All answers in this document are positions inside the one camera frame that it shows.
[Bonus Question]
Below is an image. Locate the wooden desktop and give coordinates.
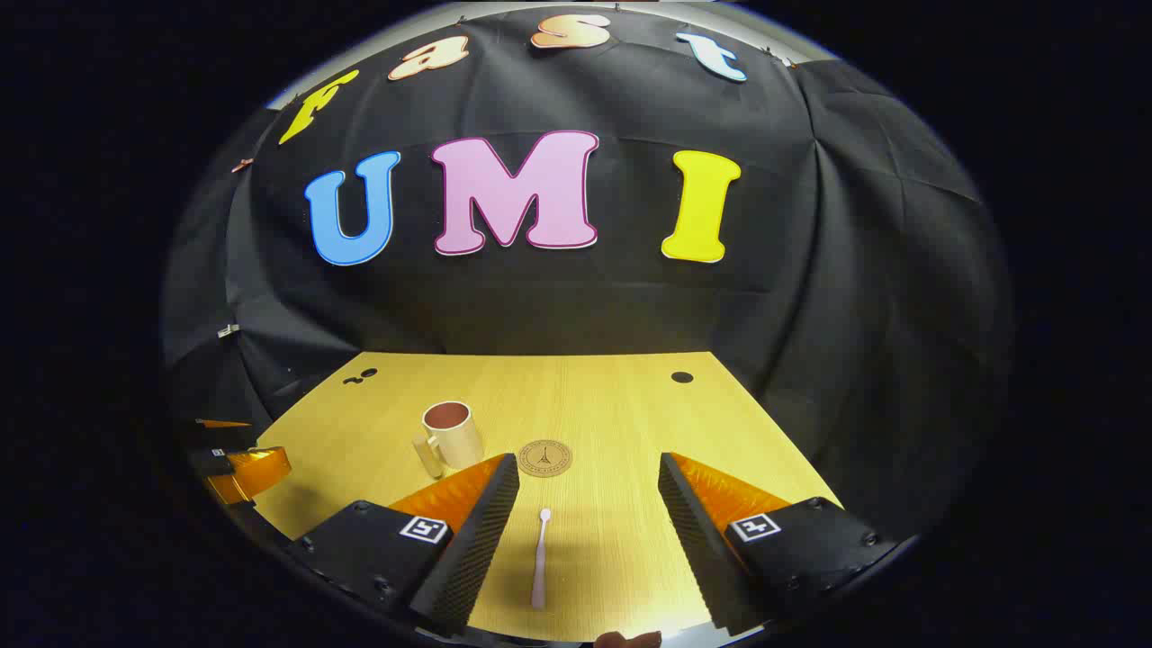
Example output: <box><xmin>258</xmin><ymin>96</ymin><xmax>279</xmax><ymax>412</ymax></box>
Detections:
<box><xmin>255</xmin><ymin>351</ymin><xmax>842</xmax><ymax>644</ymax></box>

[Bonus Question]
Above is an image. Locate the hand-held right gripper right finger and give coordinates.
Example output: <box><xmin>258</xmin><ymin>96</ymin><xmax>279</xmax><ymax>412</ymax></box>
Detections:
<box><xmin>658</xmin><ymin>452</ymin><xmax>901</xmax><ymax>635</ymax></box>

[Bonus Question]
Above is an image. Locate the white toothbrush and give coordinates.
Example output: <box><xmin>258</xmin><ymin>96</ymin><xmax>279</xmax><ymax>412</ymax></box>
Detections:
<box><xmin>531</xmin><ymin>508</ymin><xmax>552</xmax><ymax>611</ymax></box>

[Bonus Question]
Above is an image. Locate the beige cup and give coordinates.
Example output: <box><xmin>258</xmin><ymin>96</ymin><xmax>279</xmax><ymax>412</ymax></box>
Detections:
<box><xmin>412</xmin><ymin>401</ymin><xmax>485</xmax><ymax>479</ymax></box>

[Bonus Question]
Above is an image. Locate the black backdrop cloth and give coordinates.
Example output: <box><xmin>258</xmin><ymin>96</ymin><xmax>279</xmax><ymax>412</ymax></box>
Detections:
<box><xmin>162</xmin><ymin>4</ymin><xmax>1013</xmax><ymax>541</ymax></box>

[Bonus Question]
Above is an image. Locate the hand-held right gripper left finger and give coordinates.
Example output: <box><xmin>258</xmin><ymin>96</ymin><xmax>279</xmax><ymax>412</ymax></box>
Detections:
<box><xmin>286</xmin><ymin>453</ymin><xmax>521</xmax><ymax>638</ymax></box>

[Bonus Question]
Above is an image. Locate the round brown coaster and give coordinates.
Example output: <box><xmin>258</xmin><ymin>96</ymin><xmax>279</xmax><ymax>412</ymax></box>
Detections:
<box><xmin>517</xmin><ymin>439</ymin><xmax>573</xmax><ymax>479</ymax></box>

